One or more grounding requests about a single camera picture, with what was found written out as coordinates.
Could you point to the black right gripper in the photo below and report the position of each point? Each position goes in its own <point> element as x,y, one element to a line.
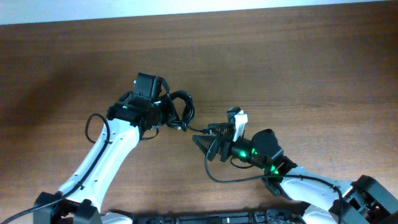
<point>226,138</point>

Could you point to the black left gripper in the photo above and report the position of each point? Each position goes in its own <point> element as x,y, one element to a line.
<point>170,113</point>

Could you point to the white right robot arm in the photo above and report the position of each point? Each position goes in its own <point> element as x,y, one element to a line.
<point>329,201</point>

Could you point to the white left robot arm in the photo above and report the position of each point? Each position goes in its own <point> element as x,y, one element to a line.
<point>147,107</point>

